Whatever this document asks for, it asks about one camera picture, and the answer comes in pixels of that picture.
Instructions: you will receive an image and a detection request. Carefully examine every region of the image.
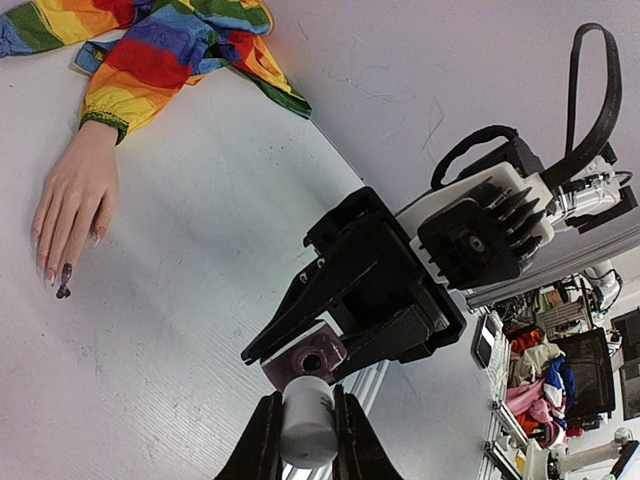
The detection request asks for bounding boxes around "rainbow striped jacket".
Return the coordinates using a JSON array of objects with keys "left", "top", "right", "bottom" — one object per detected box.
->
[{"left": 1, "top": 0, "right": 312, "bottom": 141}]

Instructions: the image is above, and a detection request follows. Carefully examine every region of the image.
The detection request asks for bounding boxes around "purple polish spill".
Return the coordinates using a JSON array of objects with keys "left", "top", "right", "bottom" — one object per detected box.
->
[{"left": 56, "top": 284, "right": 71, "bottom": 300}]

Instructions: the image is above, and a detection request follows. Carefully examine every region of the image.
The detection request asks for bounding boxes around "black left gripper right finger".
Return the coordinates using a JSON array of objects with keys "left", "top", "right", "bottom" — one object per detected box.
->
[{"left": 332, "top": 385, "right": 403, "bottom": 480}]

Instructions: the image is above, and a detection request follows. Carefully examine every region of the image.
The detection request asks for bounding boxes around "background clutter shelf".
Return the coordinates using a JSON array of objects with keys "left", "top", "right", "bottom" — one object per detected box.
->
[{"left": 469, "top": 254, "right": 640, "bottom": 480}]

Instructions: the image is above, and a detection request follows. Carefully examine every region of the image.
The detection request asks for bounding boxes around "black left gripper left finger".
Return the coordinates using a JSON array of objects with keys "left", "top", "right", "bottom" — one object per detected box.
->
[{"left": 215, "top": 391, "right": 283, "bottom": 480}]

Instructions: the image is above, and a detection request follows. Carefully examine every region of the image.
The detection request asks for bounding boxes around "mannequin hand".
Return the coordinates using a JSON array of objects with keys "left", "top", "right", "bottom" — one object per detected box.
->
[{"left": 31, "top": 121, "right": 120, "bottom": 290}]

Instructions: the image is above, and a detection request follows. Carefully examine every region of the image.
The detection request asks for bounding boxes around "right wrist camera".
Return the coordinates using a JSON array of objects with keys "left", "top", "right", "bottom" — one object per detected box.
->
[{"left": 398, "top": 162, "right": 555, "bottom": 290}]

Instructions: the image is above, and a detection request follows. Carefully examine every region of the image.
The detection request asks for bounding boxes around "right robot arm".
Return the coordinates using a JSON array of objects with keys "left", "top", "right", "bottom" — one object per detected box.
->
[{"left": 241, "top": 128, "right": 637, "bottom": 389}]

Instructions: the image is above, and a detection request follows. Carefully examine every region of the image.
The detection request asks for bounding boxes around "small nail polish bottle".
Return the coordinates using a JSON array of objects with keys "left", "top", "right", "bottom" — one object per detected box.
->
[{"left": 260, "top": 319, "right": 348, "bottom": 391}]

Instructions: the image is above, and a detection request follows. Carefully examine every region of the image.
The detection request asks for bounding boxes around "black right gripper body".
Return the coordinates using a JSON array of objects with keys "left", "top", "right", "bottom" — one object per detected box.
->
[{"left": 304, "top": 187, "right": 467, "bottom": 363}]

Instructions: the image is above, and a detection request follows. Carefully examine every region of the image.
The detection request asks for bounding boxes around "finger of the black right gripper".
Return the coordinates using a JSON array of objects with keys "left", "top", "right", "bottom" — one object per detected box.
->
[
  {"left": 241, "top": 232, "right": 379, "bottom": 364},
  {"left": 328, "top": 305, "right": 435, "bottom": 384}
]

